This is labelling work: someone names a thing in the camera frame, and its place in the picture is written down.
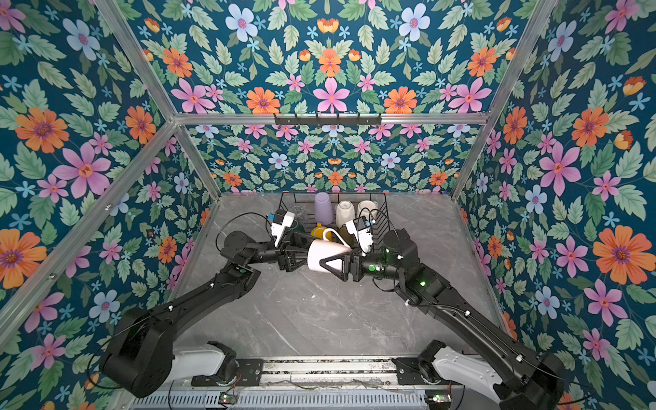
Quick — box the pink mug white inside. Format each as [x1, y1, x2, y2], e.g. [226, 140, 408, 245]
[307, 228, 352, 273]

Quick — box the yellow mug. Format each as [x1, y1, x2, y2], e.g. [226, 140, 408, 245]
[310, 223, 326, 240]

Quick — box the white faceted mug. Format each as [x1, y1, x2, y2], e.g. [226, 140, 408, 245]
[335, 201, 355, 228]

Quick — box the lilac plastic cup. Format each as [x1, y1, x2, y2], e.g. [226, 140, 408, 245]
[314, 192, 334, 227]

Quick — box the olive glass cup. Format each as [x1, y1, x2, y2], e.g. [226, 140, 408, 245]
[338, 225, 355, 248]

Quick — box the clear glass cup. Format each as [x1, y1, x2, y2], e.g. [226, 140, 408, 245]
[288, 204, 306, 221]

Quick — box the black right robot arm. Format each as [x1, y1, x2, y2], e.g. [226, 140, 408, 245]
[307, 230, 564, 409]

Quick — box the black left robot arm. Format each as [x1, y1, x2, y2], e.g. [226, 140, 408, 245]
[99, 231, 313, 398]

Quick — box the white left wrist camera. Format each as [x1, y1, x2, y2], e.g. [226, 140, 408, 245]
[268, 208, 295, 249]

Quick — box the black wire dish rack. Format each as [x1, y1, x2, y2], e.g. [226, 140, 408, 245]
[279, 192, 392, 256]

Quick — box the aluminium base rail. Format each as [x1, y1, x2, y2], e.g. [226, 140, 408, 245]
[117, 354, 542, 391]

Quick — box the black hook rail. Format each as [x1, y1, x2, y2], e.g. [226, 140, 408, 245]
[273, 114, 383, 126]

